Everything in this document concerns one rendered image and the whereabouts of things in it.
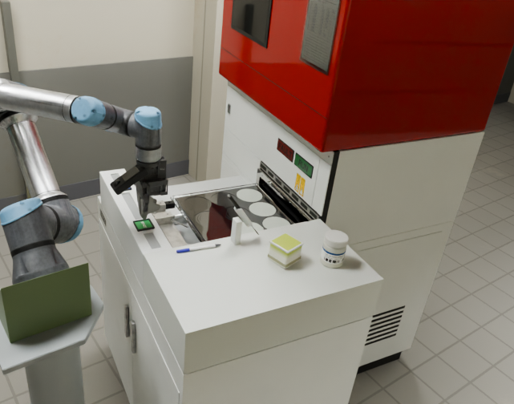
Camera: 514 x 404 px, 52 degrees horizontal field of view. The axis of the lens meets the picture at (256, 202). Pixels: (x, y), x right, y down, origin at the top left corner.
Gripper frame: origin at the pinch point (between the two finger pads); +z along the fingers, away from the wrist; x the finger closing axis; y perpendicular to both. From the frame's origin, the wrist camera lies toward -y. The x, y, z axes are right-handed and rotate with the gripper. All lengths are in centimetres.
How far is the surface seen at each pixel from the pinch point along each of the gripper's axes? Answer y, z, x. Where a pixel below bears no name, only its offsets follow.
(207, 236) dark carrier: 21.2, 9.8, -4.1
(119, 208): -3.7, 3.7, 12.7
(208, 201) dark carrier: 30.4, 9.8, 17.3
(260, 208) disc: 47.2, 9.7, 7.1
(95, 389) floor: -14, 100, 23
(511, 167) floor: 379, 100, 130
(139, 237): -2.6, 3.7, -5.9
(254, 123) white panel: 58, -11, 38
